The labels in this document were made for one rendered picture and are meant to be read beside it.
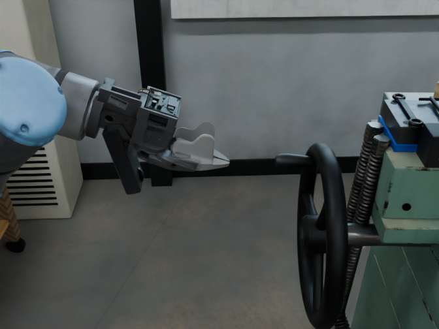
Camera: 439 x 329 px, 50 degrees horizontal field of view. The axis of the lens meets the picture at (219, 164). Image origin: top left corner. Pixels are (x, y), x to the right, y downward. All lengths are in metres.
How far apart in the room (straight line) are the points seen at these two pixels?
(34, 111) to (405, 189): 0.49
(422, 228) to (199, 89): 1.47
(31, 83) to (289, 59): 1.63
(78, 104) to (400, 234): 0.48
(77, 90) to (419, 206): 0.50
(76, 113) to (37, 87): 0.16
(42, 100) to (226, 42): 1.53
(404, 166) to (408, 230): 0.10
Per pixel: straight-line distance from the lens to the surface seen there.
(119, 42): 2.01
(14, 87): 0.50
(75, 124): 0.67
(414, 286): 0.89
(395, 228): 0.72
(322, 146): 0.72
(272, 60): 2.04
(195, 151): 0.69
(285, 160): 0.75
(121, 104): 0.67
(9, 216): 1.91
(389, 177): 0.70
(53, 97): 0.52
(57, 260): 1.96
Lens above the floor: 1.32
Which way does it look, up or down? 34 degrees down
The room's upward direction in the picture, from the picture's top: straight up
